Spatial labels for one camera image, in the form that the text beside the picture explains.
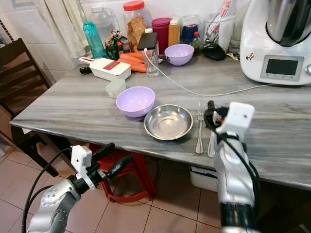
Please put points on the orange carrot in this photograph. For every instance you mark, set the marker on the orange carrot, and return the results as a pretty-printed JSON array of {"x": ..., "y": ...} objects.
[
  {"x": 138, "y": 68},
  {"x": 130, "y": 58}
]

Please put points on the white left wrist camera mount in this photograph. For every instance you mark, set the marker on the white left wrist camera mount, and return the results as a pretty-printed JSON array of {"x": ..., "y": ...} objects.
[{"x": 80, "y": 156}]

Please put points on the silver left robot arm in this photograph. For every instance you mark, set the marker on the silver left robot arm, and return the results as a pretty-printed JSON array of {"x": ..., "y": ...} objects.
[{"x": 48, "y": 206}]

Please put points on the cream curtain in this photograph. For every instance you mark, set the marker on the cream curtain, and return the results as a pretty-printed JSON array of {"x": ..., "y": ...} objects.
[{"x": 60, "y": 22}]

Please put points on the black smartphone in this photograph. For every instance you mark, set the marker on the black smartphone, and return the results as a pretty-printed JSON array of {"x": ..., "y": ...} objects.
[{"x": 147, "y": 41}]

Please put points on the green snack bag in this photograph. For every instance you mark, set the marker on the green snack bag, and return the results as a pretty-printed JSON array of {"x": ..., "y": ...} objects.
[{"x": 114, "y": 46}]

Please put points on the clear glass pitcher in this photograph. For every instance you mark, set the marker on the clear glass pitcher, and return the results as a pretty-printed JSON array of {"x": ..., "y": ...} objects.
[{"x": 213, "y": 30}]

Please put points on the small black gadget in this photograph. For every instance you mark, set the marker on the small black gadget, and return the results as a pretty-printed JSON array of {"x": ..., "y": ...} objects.
[{"x": 85, "y": 70}]

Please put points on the white plastic box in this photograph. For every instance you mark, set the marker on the white plastic box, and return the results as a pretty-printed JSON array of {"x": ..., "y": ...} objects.
[{"x": 204, "y": 178}]

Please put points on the small purple plastic bowl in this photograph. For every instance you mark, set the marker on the small purple plastic bowl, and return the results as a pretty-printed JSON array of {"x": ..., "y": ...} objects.
[{"x": 179, "y": 54}]

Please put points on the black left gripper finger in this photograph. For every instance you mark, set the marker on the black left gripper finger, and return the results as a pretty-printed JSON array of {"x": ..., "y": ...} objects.
[
  {"x": 103, "y": 151},
  {"x": 120, "y": 167}
]

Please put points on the blue glass jar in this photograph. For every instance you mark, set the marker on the blue glass jar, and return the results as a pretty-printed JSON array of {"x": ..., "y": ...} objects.
[{"x": 189, "y": 30}]

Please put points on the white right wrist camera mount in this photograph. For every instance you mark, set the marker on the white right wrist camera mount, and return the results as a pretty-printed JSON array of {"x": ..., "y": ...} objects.
[{"x": 239, "y": 116}]

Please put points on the magenta plastic container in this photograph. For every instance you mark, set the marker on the magenta plastic container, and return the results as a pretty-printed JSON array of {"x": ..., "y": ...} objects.
[{"x": 161, "y": 29}]

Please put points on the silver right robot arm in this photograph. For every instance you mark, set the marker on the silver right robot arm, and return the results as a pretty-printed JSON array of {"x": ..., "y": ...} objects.
[{"x": 235, "y": 184}]

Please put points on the stainless steel bowl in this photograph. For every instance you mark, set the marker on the stainless steel bowl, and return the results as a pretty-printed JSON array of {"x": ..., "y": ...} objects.
[{"x": 168, "y": 123}]

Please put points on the clear jar with red lid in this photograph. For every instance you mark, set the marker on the clear jar with red lid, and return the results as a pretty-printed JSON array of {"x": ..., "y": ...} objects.
[{"x": 134, "y": 24}]

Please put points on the white kitchen cooking machine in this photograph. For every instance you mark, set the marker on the white kitchen cooking machine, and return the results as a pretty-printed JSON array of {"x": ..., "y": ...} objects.
[{"x": 260, "y": 39}]

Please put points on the large purple plastic bowl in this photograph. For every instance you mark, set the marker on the large purple plastic bowl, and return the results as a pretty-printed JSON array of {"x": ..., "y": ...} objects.
[{"x": 135, "y": 101}]

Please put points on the red plastic stool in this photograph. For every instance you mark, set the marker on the red plastic stool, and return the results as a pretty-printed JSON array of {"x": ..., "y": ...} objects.
[{"x": 141, "y": 179}]

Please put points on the silver metal fork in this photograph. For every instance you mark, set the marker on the silver metal fork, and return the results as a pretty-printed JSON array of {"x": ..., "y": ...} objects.
[{"x": 199, "y": 128}]

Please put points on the red and white packet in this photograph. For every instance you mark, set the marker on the red and white packet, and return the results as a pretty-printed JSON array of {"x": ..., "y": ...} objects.
[{"x": 226, "y": 10}]

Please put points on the small translucent plastic cup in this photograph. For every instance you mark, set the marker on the small translucent plastic cup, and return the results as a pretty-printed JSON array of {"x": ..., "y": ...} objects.
[{"x": 115, "y": 88}]

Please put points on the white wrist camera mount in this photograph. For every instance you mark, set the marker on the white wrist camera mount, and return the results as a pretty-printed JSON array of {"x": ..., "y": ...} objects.
[
  {"x": 80, "y": 156},
  {"x": 239, "y": 116}
]

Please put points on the clear drinking glass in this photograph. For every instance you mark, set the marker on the clear drinking glass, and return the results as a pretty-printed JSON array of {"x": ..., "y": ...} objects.
[{"x": 151, "y": 64}]

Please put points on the small bottle with red cap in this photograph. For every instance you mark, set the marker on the small bottle with red cap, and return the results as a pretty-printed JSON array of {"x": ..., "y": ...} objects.
[{"x": 197, "y": 42}]

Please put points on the orange sauce bottle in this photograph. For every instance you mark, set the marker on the orange sauce bottle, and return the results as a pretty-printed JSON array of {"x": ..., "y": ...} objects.
[{"x": 174, "y": 33}]

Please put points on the white vegetable slicer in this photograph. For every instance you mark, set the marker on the white vegetable slicer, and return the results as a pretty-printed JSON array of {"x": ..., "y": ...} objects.
[{"x": 108, "y": 68}]

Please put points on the black rounded lid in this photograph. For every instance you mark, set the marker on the black rounded lid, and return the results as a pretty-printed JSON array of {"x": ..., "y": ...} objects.
[{"x": 215, "y": 52}]

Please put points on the teal plastic bottle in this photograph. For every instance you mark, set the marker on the teal plastic bottle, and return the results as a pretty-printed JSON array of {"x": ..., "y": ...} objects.
[{"x": 93, "y": 41}]

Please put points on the clear plastic jug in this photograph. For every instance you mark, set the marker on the clear plastic jug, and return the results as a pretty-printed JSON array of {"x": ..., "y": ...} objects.
[{"x": 104, "y": 18}]

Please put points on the dark wooden chair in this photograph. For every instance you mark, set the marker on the dark wooden chair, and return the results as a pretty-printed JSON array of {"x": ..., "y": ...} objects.
[{"x": 19, "y": 77}]

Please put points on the silver metal spoon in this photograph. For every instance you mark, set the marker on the silver metal spoon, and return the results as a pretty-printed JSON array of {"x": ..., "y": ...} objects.
[{"x": 211, "y": 145}]

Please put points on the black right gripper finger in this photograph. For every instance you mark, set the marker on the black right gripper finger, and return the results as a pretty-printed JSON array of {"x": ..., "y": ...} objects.
[{"x": 210, "y": 114}]

